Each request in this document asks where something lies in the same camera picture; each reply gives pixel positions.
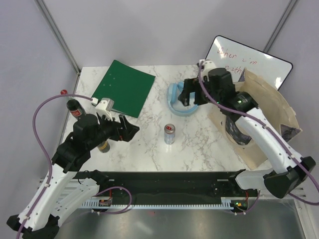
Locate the dark cola bottle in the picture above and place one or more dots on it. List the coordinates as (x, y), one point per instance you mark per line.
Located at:
(75, 108)

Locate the silver beverage can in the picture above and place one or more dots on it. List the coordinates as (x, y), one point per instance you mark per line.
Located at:
(169, 133)

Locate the small whiteboard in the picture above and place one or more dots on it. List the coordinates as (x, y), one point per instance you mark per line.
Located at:
(235, 57)

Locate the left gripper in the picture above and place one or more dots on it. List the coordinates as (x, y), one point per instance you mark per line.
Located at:
(130, 131)

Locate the green ring binder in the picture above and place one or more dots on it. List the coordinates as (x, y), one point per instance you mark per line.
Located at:
(126, 86)

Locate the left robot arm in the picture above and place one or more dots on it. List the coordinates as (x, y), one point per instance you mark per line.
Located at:
(44, 215)

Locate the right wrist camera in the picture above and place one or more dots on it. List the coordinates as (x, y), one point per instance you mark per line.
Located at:
(205, 66)

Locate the blue headphones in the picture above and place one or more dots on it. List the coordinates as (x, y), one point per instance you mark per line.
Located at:
(174, 105)

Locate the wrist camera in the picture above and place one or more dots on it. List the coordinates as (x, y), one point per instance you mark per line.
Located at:
(104, 108)
(205, 66)

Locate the red capped clear bottle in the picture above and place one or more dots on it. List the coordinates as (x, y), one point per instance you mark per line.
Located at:
(65, 94)

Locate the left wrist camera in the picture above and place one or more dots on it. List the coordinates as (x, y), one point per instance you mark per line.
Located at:
(104, 108)

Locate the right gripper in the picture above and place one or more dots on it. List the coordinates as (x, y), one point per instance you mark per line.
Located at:
(191, 85)

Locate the white cable duct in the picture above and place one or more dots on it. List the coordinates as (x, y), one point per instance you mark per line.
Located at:
(97, 204)

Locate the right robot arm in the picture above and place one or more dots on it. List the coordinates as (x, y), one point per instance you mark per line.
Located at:
(289, 168)

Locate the beige canvas bag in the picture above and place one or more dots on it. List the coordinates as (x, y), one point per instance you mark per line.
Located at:
(275, 108)

